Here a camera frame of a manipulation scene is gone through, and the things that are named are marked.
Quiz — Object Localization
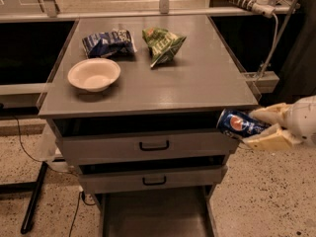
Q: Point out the grey drawer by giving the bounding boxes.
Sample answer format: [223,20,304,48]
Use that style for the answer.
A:
[79,156,227,194]
[57,112,238,165]
[98,187,219,237]

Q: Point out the white paper bowl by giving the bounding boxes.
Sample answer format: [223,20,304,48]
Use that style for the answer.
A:
[67,58,120,92]

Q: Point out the black metal stand leg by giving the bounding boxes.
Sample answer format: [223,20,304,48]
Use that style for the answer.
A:
[0,162,48,235]

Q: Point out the grey drawer cabinet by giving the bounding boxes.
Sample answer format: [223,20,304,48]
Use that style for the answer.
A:
[37,14,260,237]

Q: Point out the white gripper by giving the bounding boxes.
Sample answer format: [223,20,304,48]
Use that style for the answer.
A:
[243,96,316,151]

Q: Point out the blue chip bag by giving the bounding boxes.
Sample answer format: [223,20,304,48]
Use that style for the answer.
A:
[82,30,136,58]

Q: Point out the white power strip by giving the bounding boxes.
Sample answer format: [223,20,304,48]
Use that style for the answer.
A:
[226,0,275,18]

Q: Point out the black floor cable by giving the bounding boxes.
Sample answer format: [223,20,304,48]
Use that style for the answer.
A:
[9,114,97,237]

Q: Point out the grey top drawer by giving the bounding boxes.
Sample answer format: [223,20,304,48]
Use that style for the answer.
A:
[57,112,238,165]

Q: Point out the blue pepsi can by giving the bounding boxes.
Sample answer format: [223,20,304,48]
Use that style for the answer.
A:
[216,109,270,139]

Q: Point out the dark cabinet at right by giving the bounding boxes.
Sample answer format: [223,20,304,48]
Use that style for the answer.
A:
[271,0,316,103]

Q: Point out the grey middle drawer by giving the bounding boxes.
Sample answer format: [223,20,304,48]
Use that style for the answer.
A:
[79,156,227,194]

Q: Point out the green chip bag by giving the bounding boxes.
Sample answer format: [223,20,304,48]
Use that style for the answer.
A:
[142,27,186,68]

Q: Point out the grey bottom drawer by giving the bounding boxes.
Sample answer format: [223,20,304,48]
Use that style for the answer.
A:
[98,187,219,237]

